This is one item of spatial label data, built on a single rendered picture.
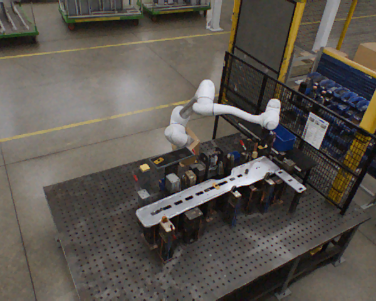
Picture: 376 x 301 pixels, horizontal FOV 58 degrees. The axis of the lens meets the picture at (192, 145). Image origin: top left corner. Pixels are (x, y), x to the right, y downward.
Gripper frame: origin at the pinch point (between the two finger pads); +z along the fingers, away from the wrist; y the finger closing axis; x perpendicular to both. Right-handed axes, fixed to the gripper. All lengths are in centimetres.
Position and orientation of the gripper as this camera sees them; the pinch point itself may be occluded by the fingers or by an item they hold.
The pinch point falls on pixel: (263, 142)
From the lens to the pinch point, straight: 296.7
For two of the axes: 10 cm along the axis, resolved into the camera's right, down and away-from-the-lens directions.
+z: -1.0, 7.9, 6.0
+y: 5.7, 5.4, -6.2
